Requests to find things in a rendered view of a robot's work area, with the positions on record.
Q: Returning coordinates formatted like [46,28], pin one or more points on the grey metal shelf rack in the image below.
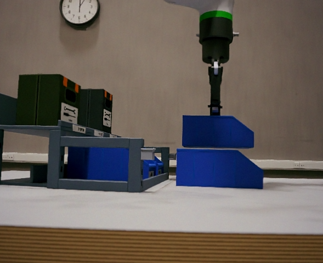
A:
[68,134]

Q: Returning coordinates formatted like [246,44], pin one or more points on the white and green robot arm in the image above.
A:
[216,18]

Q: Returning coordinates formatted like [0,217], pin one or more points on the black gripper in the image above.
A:
[215,52]

